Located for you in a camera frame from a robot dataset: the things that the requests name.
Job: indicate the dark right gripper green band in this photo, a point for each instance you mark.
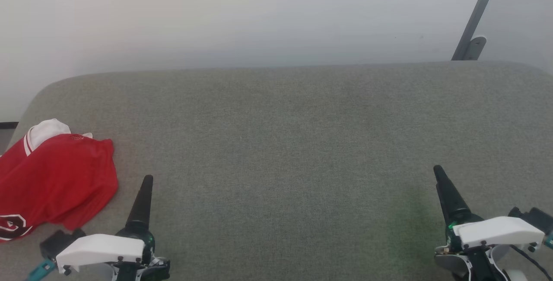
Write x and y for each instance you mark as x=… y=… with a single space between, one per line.
x=464 y=229

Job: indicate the dark left gripper green band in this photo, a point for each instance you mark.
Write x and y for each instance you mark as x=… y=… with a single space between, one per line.
x=140 y=240

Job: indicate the red and white jersey shirt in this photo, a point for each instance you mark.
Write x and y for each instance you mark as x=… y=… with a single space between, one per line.
x=56 y=181

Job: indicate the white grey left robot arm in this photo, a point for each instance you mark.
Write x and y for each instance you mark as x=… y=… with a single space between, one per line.
x=156 y=270

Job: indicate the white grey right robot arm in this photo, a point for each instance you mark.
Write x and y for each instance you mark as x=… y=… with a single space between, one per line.
x=451 y=266

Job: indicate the black skirting strip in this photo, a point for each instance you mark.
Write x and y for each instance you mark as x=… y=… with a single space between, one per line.
x=8 y=125

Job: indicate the grey fabric sofa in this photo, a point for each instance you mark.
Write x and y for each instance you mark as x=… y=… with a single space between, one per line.
x=293 y=151

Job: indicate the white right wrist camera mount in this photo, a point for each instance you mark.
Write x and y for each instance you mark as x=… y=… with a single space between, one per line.
x=497 y=231

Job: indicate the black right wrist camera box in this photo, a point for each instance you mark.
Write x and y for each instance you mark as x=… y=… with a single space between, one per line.
x=533 y=218

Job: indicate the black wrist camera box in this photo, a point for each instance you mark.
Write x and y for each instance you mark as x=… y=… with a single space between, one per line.
x=60 y=242
x=533 y=218

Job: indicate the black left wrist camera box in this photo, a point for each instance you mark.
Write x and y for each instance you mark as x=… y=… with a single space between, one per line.
x=60 y=242

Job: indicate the grey metal wall bracket bar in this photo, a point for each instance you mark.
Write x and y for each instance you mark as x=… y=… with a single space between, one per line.
x=475 y=17

